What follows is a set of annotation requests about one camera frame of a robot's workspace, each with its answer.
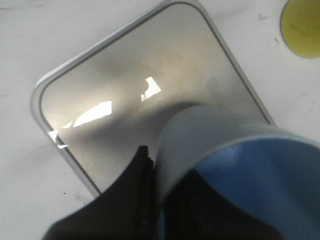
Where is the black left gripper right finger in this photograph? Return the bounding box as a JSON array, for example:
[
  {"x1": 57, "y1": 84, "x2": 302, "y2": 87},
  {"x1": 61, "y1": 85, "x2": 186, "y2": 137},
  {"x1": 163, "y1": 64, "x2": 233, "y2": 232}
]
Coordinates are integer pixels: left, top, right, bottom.
[{"x1": 163, "y1": 170, "x2": 283, "y2": 240}]

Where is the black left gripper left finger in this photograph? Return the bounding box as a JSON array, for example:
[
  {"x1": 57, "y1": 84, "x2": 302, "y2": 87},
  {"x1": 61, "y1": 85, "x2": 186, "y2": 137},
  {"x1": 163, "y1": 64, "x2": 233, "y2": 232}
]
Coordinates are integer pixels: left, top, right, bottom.
[{"x1": 43, "y1": 145, "x2": 155, "y2": 240}]

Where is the light blue plastic cup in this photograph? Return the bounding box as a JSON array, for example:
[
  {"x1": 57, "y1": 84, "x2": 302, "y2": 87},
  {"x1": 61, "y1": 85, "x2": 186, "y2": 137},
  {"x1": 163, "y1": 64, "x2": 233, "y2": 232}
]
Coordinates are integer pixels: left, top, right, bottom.
[{"x1": 155, "y1": 106, "x2": 320, "y2": 240}]

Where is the yellow squeeze bottle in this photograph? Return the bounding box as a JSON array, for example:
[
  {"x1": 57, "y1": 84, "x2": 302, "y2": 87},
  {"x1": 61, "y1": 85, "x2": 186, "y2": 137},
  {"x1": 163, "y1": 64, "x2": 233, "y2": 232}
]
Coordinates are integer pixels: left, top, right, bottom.
[{"x1": 280, "y1": 0, "x2": 320, "y2": 59}]

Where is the silver digital kitchen scale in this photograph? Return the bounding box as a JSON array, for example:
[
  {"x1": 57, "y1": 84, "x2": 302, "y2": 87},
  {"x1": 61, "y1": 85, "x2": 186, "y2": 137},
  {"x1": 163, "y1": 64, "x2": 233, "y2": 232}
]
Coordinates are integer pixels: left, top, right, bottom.
[{"x1": 30, "y1": 0, "x2": 274, "y2": 196}]

